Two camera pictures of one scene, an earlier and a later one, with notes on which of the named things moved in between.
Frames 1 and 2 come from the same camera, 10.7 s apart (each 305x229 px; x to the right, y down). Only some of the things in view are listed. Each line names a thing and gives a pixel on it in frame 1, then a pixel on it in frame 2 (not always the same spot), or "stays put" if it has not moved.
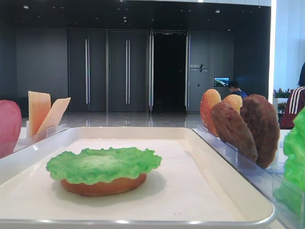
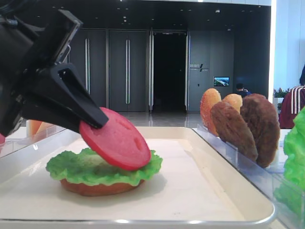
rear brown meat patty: (262, 120) stays put
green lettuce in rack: (292, 192) stays put
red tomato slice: (11, 122) → (118, 141)
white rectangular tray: (192, 187) stays put
